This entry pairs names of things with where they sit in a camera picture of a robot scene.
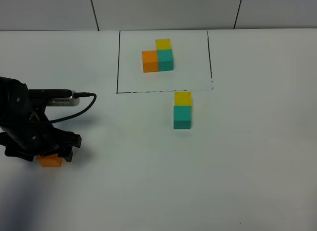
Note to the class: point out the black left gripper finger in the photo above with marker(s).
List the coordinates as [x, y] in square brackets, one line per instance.
[66, 153]

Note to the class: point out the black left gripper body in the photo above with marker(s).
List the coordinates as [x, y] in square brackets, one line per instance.
[26, 142]

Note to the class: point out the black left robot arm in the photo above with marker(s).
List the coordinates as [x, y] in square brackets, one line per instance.
[14, 95]

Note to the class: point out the orange template cube block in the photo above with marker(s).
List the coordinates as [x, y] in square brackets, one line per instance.
[150, 61]

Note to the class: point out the yellow loose cube block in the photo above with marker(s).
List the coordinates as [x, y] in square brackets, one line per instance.
[183, 99]

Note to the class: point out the teal template cube block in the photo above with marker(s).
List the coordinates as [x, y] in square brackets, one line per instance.
[165, 60]

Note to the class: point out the yellow template cube block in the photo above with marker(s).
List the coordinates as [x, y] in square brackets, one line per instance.
[163, 44]

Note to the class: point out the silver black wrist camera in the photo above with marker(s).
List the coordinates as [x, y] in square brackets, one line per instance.
[53, 97]

